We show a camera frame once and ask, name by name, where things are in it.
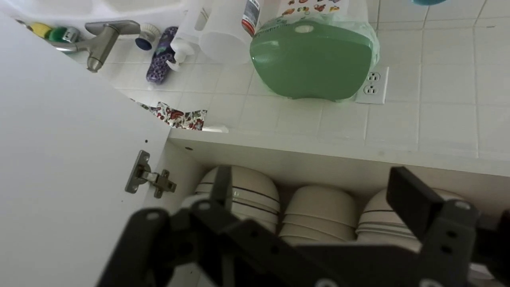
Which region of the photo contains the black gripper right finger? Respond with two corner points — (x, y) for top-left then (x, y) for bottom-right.
(385, 165), (444, 240)

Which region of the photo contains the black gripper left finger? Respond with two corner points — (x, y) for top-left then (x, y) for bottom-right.
(209, 164), (234, 211)

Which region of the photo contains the metal cabinet hinge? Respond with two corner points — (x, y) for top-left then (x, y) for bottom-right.
(124, 149), (178, 200)

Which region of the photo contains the white upper cabinet body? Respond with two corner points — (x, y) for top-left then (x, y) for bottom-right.
(162, 125), (510, 287)

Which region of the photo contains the stack of beige bowls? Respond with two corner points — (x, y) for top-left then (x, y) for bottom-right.
(277, 181), (358, 247)
(354, 184), (470, 253)
(180, 164), (282, 235)

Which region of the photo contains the blue patterned bottle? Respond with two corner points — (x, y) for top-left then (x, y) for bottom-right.
(145, 25), (180, 84)

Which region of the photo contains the white translucent plastic jug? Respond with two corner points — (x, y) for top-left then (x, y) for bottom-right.
(204, 0), (252, 66)

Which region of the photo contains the white soap bottle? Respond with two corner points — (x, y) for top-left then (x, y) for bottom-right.
(169, 3), (210, 66)

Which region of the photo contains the white rice cooker green lid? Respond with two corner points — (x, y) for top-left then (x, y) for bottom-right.
(247, 0), (382, 103)

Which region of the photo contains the metal faucet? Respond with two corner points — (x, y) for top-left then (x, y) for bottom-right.
(52, 18), (143, 73)

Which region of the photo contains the yellow green sponge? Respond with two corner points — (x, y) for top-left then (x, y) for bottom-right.
(24, 20), (83, 47)

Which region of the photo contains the white wall outlet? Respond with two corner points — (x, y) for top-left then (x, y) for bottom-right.
(355, 65), (390, 105)

